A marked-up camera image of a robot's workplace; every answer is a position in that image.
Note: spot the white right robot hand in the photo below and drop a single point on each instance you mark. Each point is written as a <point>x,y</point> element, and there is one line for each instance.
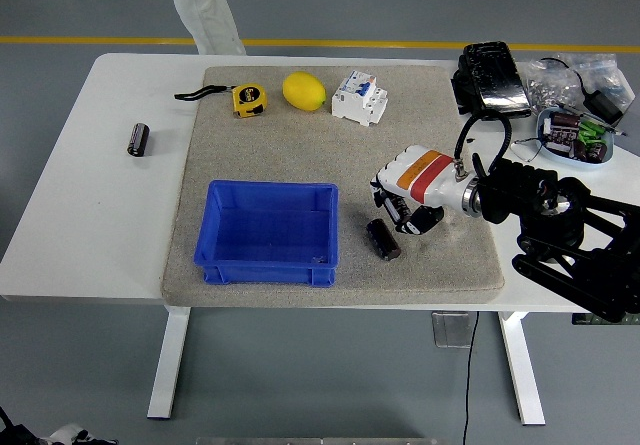
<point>425,177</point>

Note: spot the blue plastic box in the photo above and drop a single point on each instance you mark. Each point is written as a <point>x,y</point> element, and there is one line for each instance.
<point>270,230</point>

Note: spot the grey-brown mat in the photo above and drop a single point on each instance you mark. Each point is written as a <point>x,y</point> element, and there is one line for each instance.
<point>300,155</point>

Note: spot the grey metal bracket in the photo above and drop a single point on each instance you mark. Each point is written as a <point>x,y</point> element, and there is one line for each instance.
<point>451,329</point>

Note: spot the clear bag with blue parts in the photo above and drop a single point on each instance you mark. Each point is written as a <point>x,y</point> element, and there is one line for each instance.
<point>600,72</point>

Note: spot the white circuit breaker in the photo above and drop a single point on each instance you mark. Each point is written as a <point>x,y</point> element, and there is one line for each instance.
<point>359,99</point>

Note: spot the white table leg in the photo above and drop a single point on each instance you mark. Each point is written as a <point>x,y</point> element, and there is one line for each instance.
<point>522,365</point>
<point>169,360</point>

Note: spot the person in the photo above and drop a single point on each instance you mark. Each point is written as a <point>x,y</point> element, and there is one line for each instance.
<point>205,10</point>

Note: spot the green plastic parts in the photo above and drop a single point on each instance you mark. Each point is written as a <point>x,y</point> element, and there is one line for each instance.
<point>592,131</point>

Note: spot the light blue tray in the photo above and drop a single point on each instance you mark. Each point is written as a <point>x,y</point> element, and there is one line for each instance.
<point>545,150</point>

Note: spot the brown battery in tray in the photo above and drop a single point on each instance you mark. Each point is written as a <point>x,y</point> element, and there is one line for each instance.
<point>566,121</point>
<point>592,151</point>

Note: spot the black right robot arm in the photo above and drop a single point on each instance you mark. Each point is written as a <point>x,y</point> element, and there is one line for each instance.
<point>550,215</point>

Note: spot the black flat device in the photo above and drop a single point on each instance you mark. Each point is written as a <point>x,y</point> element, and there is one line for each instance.
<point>497,77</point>

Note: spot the yellow tape measure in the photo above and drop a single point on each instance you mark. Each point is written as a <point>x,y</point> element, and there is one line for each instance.
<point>248,100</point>

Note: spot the table control panel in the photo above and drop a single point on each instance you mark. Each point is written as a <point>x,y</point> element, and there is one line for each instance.
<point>582,319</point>

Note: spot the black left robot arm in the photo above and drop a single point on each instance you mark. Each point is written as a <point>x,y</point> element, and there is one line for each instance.
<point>15,432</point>

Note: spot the yellow lemon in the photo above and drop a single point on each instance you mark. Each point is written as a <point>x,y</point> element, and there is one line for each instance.
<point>303,91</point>

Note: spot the dark cylindrical battery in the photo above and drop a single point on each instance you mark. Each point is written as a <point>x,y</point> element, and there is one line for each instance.
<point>138,139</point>
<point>384,239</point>
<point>398,210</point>

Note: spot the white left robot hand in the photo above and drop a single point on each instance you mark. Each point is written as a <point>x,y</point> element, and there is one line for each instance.
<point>70,435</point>

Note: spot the clear bag of screws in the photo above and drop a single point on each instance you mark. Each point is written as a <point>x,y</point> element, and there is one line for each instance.
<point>550,87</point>

